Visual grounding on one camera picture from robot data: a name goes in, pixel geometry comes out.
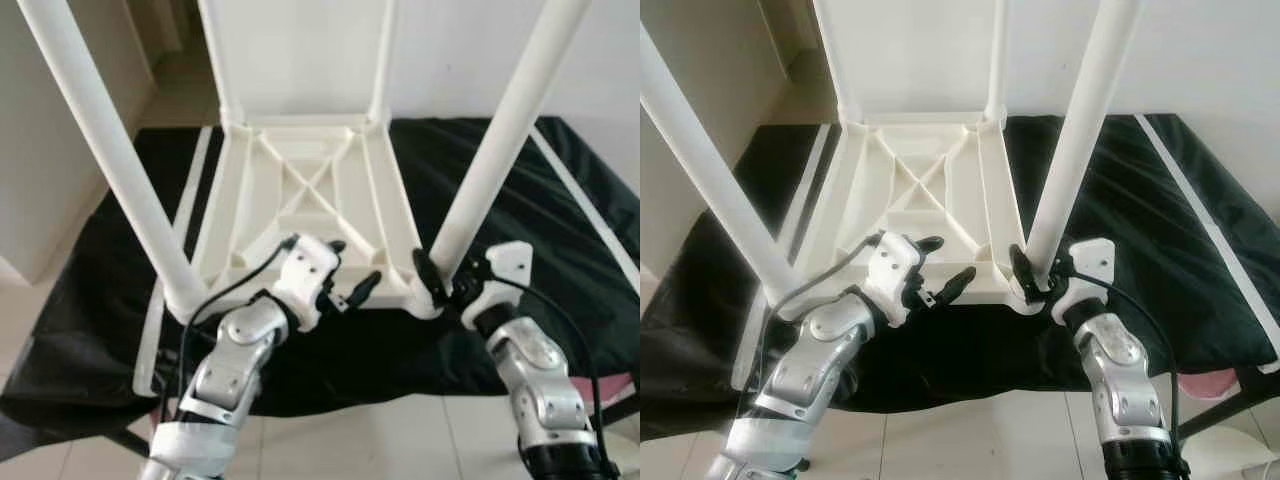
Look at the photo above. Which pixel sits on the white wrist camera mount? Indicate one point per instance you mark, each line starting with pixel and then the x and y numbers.
pixel 890 265
pixel 1090 260
pixel 305 270
pixel 505 265

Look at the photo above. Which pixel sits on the white tape strip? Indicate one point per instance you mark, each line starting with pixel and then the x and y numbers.
pixel 580 200
pixel 1200 210
pixel 150 340
pixel 810 170

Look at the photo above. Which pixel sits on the pink plastic object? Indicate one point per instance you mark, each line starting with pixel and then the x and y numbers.
pixel 1205 385
pixel 605 388

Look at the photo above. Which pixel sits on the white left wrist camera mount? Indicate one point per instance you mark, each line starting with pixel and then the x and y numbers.
pixel 890 265
pixel 305 270

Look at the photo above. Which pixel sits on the black table cover sheet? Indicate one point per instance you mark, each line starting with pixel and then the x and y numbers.
pixel 540 220
pixel 1150 250

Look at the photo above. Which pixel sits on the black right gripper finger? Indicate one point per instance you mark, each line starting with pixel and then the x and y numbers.
pixel 428 273
pixel 1023 266

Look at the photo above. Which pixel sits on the black metal table frame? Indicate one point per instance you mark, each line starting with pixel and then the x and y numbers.
pixel 600 410
pixel 1230 410

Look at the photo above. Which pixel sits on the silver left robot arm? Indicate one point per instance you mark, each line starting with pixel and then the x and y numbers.
pixel 810 380
pixel 225 370

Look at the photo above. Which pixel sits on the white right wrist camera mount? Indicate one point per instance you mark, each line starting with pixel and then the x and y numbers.
pixel 505 265
pixel 1090 260

